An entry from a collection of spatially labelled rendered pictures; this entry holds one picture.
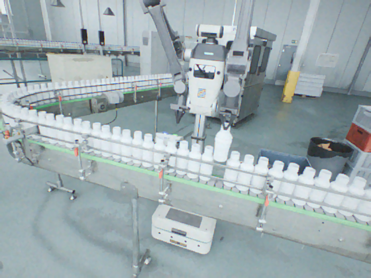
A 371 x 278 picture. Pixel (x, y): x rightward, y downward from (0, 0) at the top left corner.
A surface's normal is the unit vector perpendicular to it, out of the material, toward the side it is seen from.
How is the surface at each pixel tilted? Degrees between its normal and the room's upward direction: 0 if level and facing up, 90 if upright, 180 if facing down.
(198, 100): 90
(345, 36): 90
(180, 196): 90
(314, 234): 90
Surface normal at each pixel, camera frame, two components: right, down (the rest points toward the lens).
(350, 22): -0.29, 0.37
